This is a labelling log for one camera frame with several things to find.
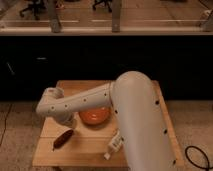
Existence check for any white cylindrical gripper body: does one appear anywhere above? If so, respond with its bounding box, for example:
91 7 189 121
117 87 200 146
58 114 77 129

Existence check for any dark red pepper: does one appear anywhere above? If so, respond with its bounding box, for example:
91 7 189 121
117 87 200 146
53 129 73 149

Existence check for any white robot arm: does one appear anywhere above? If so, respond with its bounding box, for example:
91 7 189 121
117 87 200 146
36 71 177 171

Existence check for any wooden table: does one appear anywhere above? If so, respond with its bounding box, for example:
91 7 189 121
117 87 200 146
33 81 185 171

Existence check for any orange bowl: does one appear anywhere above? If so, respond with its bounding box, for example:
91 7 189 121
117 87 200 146
79 107 111 125

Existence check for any white tube with cap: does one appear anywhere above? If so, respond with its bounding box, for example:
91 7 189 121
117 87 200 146
104 131 123 160

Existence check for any dark cabinet counter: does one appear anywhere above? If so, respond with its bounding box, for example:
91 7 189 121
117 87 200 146
0 34 213 101

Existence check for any black office chair left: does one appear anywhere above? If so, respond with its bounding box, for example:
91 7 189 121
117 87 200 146
19 0 46 20

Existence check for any black office chair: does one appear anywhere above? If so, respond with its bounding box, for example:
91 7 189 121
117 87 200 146
19 0 46 20
91 0 113 14

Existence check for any black office chair right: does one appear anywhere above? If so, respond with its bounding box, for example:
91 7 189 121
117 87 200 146
91 0 113 14

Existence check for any black cable loop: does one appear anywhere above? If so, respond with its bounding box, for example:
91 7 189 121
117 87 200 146
184 145 213 171

